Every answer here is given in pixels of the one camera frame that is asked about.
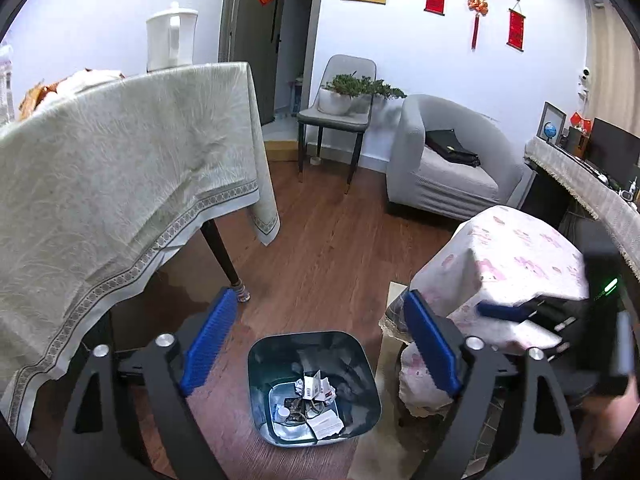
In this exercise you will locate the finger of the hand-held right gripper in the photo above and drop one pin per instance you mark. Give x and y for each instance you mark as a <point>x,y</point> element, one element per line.
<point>502,311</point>

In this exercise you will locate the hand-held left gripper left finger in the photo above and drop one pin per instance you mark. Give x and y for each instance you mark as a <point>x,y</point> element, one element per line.
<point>207,345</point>

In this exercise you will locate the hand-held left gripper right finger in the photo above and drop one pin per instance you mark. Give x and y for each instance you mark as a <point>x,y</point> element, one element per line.
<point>432,345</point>

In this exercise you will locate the dark teal trash bin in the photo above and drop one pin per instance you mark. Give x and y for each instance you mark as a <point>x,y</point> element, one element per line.
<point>350,360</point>

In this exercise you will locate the person's right hand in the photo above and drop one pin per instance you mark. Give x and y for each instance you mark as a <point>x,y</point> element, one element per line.
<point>607,420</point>

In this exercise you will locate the beige lace table skirt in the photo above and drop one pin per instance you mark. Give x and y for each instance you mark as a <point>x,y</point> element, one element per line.
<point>395,320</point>

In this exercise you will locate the pink printed tablecloth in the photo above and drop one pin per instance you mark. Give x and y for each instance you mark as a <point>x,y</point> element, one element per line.
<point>510,260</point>

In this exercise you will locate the dark wooden table leg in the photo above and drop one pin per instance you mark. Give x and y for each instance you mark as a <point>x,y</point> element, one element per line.
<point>220,255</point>

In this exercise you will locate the white bottle cap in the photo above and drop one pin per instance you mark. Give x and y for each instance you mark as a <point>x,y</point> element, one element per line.
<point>284,412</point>

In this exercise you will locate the white paper sheet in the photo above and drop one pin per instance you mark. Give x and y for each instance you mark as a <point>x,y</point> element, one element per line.
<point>325,424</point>

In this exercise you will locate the grey armchair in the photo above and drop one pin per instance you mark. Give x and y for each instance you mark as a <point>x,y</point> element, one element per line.
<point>450,185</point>

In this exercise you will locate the beige fringed desk cloth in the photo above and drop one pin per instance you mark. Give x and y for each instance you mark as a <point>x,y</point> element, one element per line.
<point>575,175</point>

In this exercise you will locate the black bag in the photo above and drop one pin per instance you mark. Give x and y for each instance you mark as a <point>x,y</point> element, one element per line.
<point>450,147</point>

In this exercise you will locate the black monitor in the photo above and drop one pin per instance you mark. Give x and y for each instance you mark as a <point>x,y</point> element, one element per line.
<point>615,147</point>

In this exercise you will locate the brown wooden box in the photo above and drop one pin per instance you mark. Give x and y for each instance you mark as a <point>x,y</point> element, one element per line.
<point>578,141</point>

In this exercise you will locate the small blue globe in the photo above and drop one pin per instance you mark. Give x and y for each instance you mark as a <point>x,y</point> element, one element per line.
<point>551,131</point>

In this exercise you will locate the beige patterned tablecloth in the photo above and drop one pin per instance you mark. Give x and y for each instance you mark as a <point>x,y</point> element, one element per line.
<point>100,185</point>

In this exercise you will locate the small red flags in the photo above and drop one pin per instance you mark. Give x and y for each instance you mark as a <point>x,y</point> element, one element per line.
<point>581,120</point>

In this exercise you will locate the flat cardboard box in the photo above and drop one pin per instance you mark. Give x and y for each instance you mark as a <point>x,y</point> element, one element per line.
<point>281,150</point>

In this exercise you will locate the beige curtain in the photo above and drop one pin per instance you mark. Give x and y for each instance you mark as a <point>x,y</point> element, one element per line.
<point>610,60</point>

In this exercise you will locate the grey dining chair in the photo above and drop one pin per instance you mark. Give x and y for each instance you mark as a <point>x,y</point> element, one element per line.
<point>350,65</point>

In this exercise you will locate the white plastic bag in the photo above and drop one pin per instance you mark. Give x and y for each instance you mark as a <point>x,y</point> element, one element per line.
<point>90,80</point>

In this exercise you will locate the orange snack bag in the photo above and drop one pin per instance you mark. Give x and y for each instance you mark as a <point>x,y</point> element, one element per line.
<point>37,100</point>

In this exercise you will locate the white kettle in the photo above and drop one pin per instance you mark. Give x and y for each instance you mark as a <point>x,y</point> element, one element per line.
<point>170,35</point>

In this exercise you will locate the grey door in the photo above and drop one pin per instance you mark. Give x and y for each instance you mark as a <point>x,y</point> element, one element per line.
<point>250,35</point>

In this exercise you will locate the clear plastic bottle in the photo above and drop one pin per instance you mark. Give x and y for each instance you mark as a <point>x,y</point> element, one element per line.
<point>6,85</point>

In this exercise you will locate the picture frame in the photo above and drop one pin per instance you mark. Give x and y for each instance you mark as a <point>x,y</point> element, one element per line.
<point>554,112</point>

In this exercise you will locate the white security camera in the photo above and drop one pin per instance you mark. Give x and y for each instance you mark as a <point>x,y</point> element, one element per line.
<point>583,77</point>

